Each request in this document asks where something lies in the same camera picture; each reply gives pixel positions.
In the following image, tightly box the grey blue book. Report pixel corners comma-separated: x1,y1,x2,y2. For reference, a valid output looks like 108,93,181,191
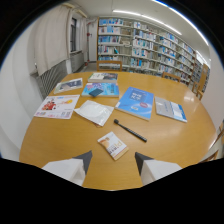
154,96,188,124

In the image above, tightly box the small orange white booklet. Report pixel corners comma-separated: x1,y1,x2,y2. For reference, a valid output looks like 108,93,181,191
97,131,130,161

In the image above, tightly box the library bookshelf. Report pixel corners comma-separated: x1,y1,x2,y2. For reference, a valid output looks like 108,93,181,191
96,16,212,92

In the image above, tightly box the white pink flyer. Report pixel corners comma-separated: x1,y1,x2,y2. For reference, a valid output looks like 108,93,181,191
33,94,81,120

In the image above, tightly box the light blue illustrated book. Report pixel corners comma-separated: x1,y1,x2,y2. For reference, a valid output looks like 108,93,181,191
81,82,120,99

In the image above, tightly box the white curtain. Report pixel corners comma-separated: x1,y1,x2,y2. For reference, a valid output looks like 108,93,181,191
32,3,74,77

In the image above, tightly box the wooden chair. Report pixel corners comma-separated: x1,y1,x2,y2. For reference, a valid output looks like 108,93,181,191
195,89,205,101
161,71,182,84
96,59,124,72

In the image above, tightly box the blue textbook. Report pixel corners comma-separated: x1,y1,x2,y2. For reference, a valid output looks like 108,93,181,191
114,86,155,121

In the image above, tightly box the white plastic pouch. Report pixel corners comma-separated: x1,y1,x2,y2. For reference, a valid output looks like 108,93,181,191
73,99,115,128

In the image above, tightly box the wall radiator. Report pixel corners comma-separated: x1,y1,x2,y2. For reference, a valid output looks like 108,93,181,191
35,60,69,100

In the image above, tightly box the grey photo magazine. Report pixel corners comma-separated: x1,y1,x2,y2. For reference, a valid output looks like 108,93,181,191
53,77,84,95

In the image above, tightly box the white dark cover book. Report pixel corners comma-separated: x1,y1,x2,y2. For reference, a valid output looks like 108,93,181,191
87,72,119,84

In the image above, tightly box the black pen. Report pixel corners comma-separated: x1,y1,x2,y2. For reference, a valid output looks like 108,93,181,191
113,118,148,143

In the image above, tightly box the blue card holder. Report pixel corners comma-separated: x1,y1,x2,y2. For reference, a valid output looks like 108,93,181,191
88,87,105,98

